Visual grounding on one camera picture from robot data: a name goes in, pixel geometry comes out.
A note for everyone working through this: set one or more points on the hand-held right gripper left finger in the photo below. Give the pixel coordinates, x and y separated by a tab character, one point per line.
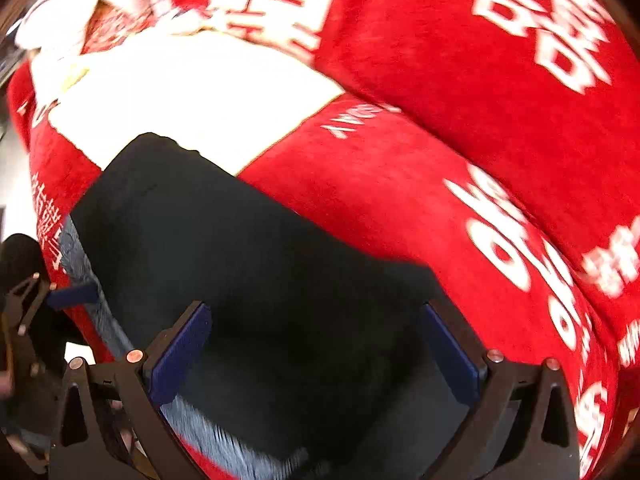
180	355

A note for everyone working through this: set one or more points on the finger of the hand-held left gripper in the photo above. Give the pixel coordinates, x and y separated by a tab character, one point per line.
75	296

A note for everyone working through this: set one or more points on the black pants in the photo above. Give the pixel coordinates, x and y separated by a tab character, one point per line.
250	260

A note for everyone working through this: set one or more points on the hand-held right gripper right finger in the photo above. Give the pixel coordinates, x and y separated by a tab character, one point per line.
450	355

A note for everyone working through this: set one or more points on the folded red printed blanket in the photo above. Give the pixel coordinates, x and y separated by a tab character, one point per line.
450	60

